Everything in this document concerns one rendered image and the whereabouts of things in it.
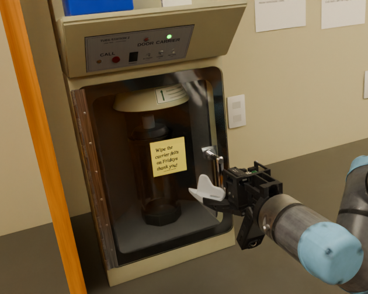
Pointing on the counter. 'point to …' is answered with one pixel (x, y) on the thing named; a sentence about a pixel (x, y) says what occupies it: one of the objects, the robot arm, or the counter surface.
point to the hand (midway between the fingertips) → (221, 183)
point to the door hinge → (89, 175)
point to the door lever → (217, 167)
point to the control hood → (206, 39)
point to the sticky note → (168, 156)
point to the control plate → (94, 44)
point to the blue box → (95, 6)
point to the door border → (83, 114)
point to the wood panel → (42, 140)
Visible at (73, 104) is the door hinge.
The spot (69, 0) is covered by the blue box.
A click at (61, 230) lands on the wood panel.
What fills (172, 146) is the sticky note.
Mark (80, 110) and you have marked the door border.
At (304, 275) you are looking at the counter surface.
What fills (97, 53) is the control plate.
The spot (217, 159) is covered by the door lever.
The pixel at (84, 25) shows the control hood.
